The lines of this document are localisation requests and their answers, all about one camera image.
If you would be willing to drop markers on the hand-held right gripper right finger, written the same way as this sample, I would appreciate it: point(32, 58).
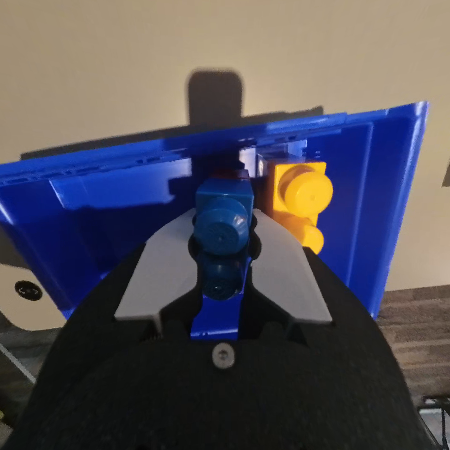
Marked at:
point(284, 277)

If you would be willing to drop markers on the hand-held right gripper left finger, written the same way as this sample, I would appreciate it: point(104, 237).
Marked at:
point(158, 277)

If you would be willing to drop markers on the blue plastic bin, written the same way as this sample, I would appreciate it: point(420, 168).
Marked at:
point(105, 246)

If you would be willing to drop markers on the blue two-stud block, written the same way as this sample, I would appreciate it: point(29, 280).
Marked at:
point(221, 225)

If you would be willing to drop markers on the red one-stud block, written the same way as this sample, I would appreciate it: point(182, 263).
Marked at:
point(230, 174)

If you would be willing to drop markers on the black round desk button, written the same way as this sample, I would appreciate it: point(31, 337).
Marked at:
point(28, 290)

